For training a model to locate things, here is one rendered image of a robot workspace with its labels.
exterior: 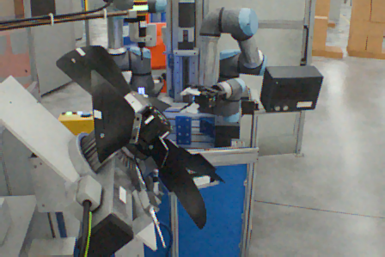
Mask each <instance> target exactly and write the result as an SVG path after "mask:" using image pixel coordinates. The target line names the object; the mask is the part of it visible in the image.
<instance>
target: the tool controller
mask: <svg viewBox="0 0 385 257"><path fill-rule="evenodd" d="M323 78H324V76H323V75H322V74H321V73H320V71H319V70H317V68H315V66H314V65H304V66H270V67H265V72H264V76H263V83H262V86H261V93H260V102H261V105H262V106H263V107H264V109H265V110H266V112H267V113H269V112H292V111H302V110H313V109H315V107H316V104H317V100H318V97H319V93H320V91H321V85H322V81H323Z"/></svg>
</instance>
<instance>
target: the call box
mask: <svg viewBox="0 0 385 257"><path fill-rule="evenodd" d="M90 113H91V115H90V116H88V117H87V116H82V115H81V114H77V113H76V114H72V113H71V114H64V115H62V114H60V116H59V117H58V121H59V122H61V124H63V126H65V127H66V128H67V129H68V130H69V131H70V132H71V133H72V134H73V135H75V136H77V135H78V134H80V133H82V132H86V133H91V132H92V131H93V130H94V115H93V112H90Z"/></svg>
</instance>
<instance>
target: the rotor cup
mask: <svg viewBox="0 0 385 257"><path fill-rule="evenodd" d="M137 113H139V114H142V120H141V124H140V127H139V134H138V137H137V142H136V143H135V144H128V145H127V147H128V148H129V149H130V150H131V151H132V152H133V153H134V154H135V155H137V156H139V157H140V158H141V159H143V160H147V159H148V158H149V157H150V147H149V146H150V145H152V146H153V144H154V143H155V141H156V136H157V135H158V136H160V137H162V136H163V135H164V134H166V133H167V132H168V134H167V135H166V136H164V137H163V138H162V140H163V139H166V137H167V136H169V135H170V134H171V133H172V132H173V131H174V128H173V126H172V125H171V122H170V121H169V120H168V118H167V117H166V115H165V114H163V112H162V111H161V109H160V108H157V106H155V105H154V104H153V103H147V105H146V106H144V108H142V109H141V110H140V111H139V112H137ZM159 114H160V115H161V116H162V117H163V119H161V118H160V117H159V116H158V115H159ZM152 116H153V117H154V118H153V119H151V120H150V122H147V124H146V123H145V121H146V120H147V119H149V118H150V117H152Z"/></svg>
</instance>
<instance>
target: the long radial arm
mask: <svg viewBox="0 0 385 257"><path fill-rule="evenodd" d="M95 173H96V177H95V178H94V179H95V180H96V181H97V182H98V183H100V184H101V203H100V204H99V206H97V207H96V208H95V209H94V210H93V211H92V219H91V229H92V228H93V227H94V226H96V225H97V224H98V223H99V222H100V221H101V220H103V218H105V217H106V216H107V215H109V214H110V213H112V214H113V215H114V216H115V217H116V218H118V219H119V220H120V221H121V222H122V223H124V224H125V225H127V226H128V227H129V228H131V229H133V227H132V198H131V170H130V169H128V167H126V166H125V165H124V164H123V163H122V162H121V161H119V160H118V158H116V157H114V156H113V157H112V158H111V159H110V160H108V161H107V162H106V163H105V164H104V165H103V166H102V167H100V169H98V171H96V172H95ZM82 226H83V222H81V223H80V229H79V235H78V239H79V238H80V237H82V232H83V228H82Z"/></svg>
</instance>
